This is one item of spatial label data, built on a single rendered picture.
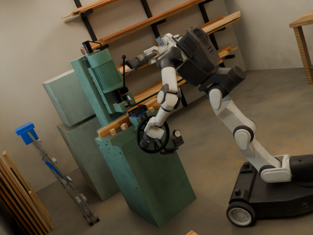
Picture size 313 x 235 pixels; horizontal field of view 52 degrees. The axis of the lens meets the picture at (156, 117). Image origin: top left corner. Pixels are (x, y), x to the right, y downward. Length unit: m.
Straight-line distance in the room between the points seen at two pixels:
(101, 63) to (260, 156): 1.35
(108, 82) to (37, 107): 2.41
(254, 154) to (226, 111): 0.38
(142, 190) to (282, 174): 1.07
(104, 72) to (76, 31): 2.48
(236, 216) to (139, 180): 0.79
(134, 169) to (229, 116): 0.86
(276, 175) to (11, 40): 3.74
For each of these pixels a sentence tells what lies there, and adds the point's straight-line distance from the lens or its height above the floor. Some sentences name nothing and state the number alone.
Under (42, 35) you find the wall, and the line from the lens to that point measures 4.84.
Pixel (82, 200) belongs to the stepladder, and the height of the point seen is 0.28.
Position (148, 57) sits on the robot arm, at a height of 1.32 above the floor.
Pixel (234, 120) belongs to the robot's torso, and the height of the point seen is 0.74.
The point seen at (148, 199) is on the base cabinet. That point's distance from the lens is 2.69.
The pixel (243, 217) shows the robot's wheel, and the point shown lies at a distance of 2.47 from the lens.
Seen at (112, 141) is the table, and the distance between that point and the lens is 2.44.
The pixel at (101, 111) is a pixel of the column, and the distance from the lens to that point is 2.78.
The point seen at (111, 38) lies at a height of 1.54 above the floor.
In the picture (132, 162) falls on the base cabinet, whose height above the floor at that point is 0.64.
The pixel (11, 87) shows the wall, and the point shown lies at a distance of 4.76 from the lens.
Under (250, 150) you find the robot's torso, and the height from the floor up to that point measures 0.51.
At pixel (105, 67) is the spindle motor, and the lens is 2.50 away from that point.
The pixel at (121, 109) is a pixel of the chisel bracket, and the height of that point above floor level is 1.03.
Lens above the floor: 1.59
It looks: 16 degrees down
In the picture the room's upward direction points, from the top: 23 degrees counter-clockwise
